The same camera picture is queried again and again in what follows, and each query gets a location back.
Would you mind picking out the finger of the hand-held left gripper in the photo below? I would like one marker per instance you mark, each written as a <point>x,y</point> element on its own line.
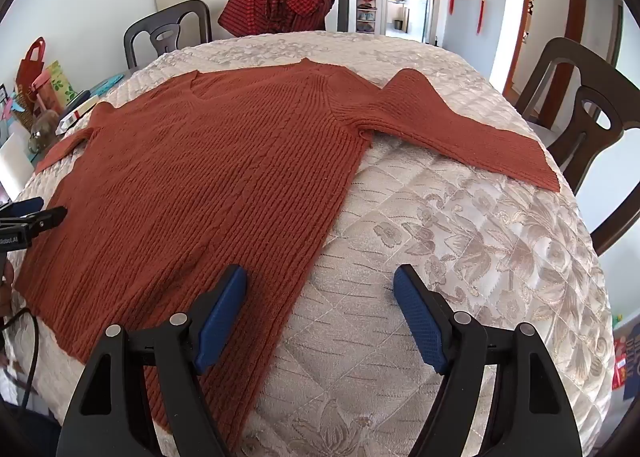
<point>50,217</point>
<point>27,204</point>

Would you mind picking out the white carton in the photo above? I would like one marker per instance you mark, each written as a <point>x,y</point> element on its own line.
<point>12,159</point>

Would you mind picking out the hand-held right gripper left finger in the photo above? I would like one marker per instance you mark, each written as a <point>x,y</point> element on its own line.
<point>222,317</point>

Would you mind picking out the brown door frame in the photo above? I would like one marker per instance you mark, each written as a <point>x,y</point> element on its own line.
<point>525,12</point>

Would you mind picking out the leaf print gift bag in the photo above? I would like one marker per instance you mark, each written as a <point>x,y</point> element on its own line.
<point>57,84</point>

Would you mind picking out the colourful printed box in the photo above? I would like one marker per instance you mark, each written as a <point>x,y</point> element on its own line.
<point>626,352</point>

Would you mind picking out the dark brown dining chair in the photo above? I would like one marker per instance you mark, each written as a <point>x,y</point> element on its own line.
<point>565,67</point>

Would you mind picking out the dark brown door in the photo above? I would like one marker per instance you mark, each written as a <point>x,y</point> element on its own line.
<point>617,27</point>

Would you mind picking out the red tote bag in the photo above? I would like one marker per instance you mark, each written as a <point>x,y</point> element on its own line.
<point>32,67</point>

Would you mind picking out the person's left hand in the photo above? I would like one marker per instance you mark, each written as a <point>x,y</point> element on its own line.
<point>4,287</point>

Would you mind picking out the rust knitted sweater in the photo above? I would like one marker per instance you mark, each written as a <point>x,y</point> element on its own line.
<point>200,187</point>

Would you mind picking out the person's dark clothing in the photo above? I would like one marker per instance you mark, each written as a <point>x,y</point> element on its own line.
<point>27,429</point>

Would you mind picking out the dark chair holding clothes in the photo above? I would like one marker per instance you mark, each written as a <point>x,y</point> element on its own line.
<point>343,7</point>

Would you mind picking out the teal woven mat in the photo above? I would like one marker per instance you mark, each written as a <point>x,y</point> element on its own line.
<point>105,84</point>

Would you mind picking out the beige quilted blanket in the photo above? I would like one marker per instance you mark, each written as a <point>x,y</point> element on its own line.
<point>425,217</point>

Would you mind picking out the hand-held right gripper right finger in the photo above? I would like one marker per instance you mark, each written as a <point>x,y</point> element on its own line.
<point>415,317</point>

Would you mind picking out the dark grey dining chair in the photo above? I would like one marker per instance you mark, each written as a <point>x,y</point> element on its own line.
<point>145,32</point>

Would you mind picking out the white box with red stripe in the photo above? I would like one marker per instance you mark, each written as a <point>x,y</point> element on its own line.
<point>82,111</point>

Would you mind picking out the glass jar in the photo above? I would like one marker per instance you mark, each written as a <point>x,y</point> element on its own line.
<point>42,132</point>

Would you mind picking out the shoe rack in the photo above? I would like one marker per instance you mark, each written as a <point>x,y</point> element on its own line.
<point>367,7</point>

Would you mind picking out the red plaid clothes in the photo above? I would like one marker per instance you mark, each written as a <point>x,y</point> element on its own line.
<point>270,7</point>

